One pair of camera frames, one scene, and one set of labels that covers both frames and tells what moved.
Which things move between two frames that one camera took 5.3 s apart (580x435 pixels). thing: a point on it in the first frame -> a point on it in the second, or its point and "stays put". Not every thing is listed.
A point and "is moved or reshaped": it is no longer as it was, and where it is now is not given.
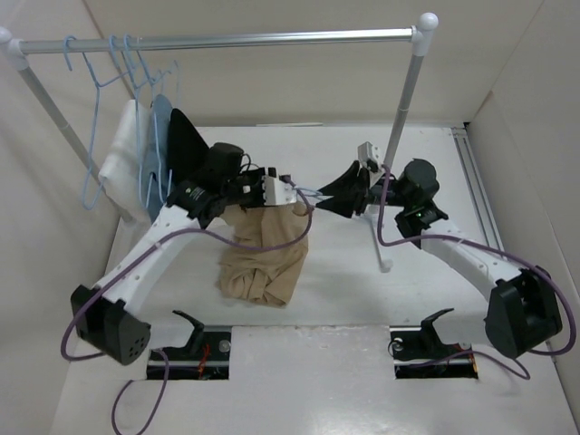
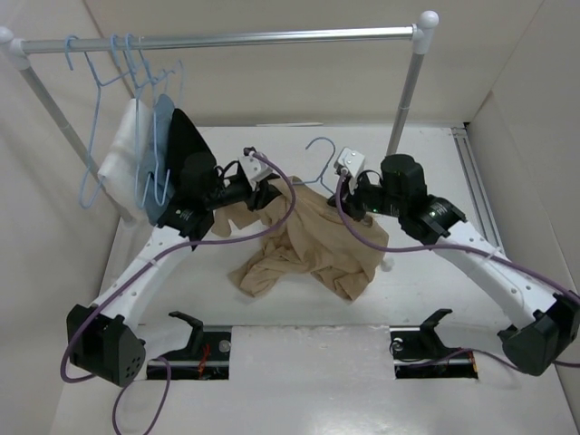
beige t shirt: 264,275 is moved or reshaped
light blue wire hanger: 314,191 -> 324,169
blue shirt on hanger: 157,175 stays put
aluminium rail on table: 468,159 stays put
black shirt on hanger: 188,150 stays put
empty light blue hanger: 95,113 stays put
